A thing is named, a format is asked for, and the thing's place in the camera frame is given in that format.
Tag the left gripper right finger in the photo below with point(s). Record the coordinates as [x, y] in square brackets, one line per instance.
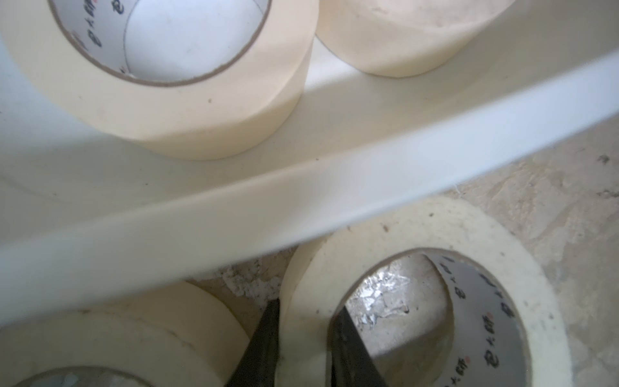
[351, 364]

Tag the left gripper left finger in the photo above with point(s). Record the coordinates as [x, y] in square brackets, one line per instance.
[258, 365]

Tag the masking tape roll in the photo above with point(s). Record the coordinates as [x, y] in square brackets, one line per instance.
[176, 336]
[441, 295]
[61, 48]
[402, 38]

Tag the white plastic storage tray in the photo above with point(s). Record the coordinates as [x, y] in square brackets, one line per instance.
[86, 217]

